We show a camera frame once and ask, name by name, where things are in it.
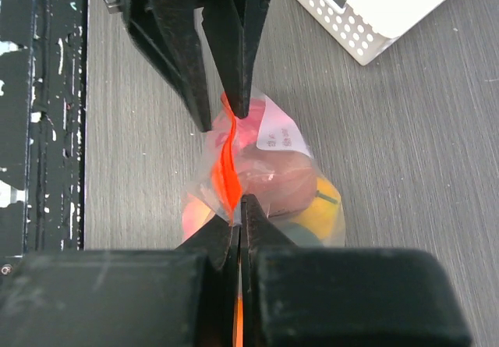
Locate fake red apple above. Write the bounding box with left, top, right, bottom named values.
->
left=236, top=150, right=317, bottom=217

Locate fake peach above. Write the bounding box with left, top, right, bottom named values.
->
left=182, top=194, right=215, bottom=241

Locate clear zip top bag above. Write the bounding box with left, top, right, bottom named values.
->
left=182, top=91, right=346, bottom=346

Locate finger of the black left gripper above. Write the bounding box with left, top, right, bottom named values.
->
left=202, top=0, right=271, bottom=119
left=121, top=0, right=211, bottom=133

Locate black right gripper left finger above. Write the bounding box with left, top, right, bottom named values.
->
left=1, top=217, right=239, bottom=346

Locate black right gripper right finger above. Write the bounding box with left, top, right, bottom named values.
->
left=240, top=195, right=472, bottom=346

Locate white perforated plastic basket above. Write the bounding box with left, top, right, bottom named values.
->
left=296, top=0, right=446, bottom=66

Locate fake yellow lemon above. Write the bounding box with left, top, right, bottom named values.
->
left=291, top=177, right=346, bottom=247

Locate fake dark green vegetable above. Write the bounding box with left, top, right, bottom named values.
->
left=278, top=221, right=323, bottom=247

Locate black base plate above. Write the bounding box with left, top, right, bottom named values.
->
left=1, top=0, right=88, bottom=277

